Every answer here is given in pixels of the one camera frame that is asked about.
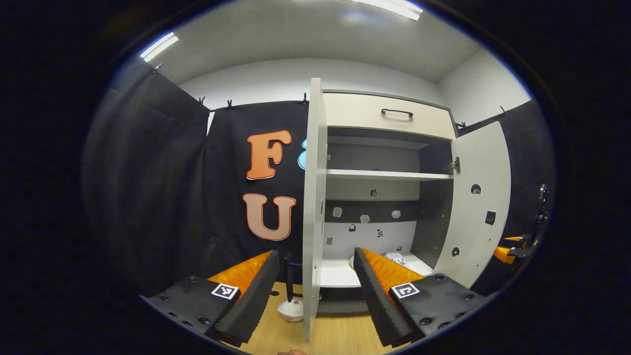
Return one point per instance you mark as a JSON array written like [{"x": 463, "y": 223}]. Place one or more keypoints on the white cabinet door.
[
  {"x": 314, "y": 197},
  {"x": 478, "y": 236}
]

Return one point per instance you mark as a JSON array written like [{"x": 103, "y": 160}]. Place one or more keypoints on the white lidded bowl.
[{"x": 291, "y": 310}]

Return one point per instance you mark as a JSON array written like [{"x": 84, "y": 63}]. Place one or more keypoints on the cream drawer front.
[{"x": 355, "y": 111}]

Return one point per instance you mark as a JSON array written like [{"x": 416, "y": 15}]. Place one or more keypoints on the large ceiling light panel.
[{"x": 394, "y": 7}]

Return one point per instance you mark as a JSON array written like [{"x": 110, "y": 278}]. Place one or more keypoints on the metal door hinge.
[{"x": 455, "y": 165}]

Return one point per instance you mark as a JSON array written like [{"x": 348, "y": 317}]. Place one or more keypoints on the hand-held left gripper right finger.
[{"x": 374, "y": 296}]

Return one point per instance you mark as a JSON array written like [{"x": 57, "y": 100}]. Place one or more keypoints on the white shoe cabinet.
[{"x": 374, "y": 236}]

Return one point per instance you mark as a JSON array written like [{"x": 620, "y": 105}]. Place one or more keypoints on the small ceiling light panel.
[{"x": 158, "y": 46}]

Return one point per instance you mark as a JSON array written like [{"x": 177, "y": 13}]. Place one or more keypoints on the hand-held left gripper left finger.
[{"x": 256, "y": 296}]

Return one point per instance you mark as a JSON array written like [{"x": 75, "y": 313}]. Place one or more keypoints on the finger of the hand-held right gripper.
[
  {"x": 504, "y": 254},
  {"x": 513, "y": 238}
]

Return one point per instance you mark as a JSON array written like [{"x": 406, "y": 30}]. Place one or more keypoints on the white cabinet shelf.
[{"x": 384, "y": 174}]

